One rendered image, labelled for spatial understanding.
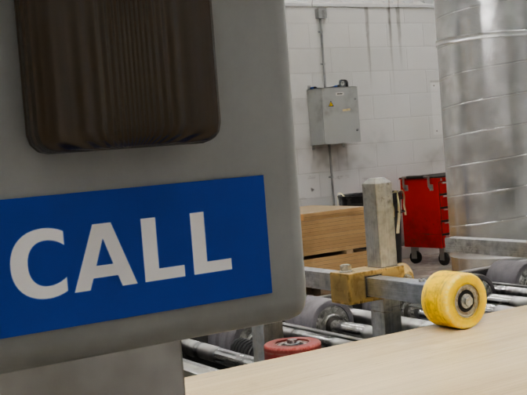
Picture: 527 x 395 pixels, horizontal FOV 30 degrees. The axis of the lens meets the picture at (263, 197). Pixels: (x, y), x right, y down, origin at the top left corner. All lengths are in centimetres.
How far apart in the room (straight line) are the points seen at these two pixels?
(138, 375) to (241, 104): 5
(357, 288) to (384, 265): 7
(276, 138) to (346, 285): 140
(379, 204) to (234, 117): 144
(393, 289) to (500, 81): 312
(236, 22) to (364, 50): 918
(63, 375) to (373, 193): 144
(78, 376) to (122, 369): 1
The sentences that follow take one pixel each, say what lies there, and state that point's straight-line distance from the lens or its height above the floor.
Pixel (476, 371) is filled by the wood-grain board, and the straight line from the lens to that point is 119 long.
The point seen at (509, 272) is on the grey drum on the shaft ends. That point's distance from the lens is 243.
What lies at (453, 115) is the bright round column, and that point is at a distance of 467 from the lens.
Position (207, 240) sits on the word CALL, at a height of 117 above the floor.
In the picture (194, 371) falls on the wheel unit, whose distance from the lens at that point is 164.
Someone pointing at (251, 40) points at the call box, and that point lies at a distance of 17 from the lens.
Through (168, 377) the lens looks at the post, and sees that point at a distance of 18.
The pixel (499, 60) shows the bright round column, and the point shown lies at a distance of 459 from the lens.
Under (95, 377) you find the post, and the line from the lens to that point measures 17.
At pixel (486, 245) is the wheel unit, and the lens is 201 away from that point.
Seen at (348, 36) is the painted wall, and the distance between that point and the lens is 925.
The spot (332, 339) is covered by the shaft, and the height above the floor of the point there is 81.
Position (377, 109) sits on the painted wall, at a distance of 938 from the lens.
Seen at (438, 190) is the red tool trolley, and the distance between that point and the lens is 879.
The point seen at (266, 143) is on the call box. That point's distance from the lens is 17.
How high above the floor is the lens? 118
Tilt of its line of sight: 3 degrees down
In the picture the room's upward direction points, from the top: 4 degrees counter-clockwise
